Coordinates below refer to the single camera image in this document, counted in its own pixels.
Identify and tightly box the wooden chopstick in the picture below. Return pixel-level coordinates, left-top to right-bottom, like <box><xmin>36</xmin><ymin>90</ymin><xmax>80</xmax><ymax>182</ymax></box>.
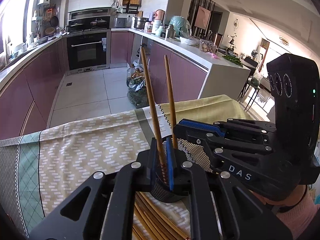
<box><xmin>164</xmin><ymin>55</ymin><xmax>178</xmax><ymax>149</ymax></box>
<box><xmin>135</xmin><ymin>192</ymin><xmax>190</xmax><ymax>239</ymax></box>
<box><xmin>134</xmin><ymin>200</ymin><xmax>168</xmax><ymax>239</ymax></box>
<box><xmin>140</xmin><ymin>46</ymin><xmax>168</xmax><ymax>185</ymax></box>

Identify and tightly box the pink sleeve forearm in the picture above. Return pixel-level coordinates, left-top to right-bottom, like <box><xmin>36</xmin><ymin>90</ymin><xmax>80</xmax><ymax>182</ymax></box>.
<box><xmin>276</xmin><ymin>191</ymin><xmax>319</xmax><ymax>239</ymax></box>

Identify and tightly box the right hand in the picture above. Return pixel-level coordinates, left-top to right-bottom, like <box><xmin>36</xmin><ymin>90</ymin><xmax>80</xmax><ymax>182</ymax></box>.
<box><xmin>252</xmin><ymin>185</ymin><xmax>308</xmax><ymax>207</ymax></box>

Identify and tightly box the black mesh utensil holder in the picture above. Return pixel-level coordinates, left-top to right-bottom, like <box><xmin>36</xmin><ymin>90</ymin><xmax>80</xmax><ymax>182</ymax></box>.
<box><xmin>151</xmin><ymin>136</ymin><xmax>211</xmax><ymax>204</ymax></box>

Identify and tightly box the yellow cloth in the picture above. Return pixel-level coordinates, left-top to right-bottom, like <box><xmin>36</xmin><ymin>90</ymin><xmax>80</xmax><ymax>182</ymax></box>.
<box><xmin>175</xmin><ymin>95</ymin><xmax>251</xmax><ymax>124</ymax></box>

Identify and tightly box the patterned beige tablecloth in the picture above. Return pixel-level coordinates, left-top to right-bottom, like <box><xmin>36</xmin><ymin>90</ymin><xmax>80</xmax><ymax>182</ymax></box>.
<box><xmin>0</xmin><ymin>106</ymin><xmax>221</xmax><ymax>240</ymax></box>

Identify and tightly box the wooden chopstick on table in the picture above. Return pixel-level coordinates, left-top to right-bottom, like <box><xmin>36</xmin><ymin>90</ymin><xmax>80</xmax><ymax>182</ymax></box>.
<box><xmin>134</xmin><ymin>200</ymin><xmax>168</xmax><ymax>239</ymax></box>
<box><xmin>135</xmin><ymin>192</ymin><xmax>190</xmax><ymax>239</ymax></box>

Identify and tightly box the bag of greens on floor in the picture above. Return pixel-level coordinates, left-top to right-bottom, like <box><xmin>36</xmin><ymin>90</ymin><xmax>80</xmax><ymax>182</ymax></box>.
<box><xmin>126</xmin><ymin>63</ymin><xmax>149</xmax><ymax>108</ymax></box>

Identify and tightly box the teal appliance on counter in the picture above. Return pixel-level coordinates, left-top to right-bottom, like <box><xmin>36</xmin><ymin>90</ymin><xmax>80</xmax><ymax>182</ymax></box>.
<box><xmin>169</xmin><ymin>16</ymin><xmax>191</xmax><ymax>38</ymax></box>

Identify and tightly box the steel pot on counter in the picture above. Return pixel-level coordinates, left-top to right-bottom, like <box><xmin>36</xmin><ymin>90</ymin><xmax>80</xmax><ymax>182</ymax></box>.
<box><xmin>131</xmin><ymin>17</ymin><xmax>149</xmax><ymax>30</ymax></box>

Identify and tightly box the black built-in oven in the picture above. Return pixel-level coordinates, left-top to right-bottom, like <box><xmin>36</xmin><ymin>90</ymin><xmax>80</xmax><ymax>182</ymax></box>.
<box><xmin>66</xmin><ymin>29</ymin><xmax>111</xmax><ymax>74</ymax></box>

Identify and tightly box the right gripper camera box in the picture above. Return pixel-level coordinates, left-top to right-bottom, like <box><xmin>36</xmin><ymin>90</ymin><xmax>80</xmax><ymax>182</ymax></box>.
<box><xmin>266</xmin><ymin>52</ymin><xmax>320</xmax><ymax>170</ymax></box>

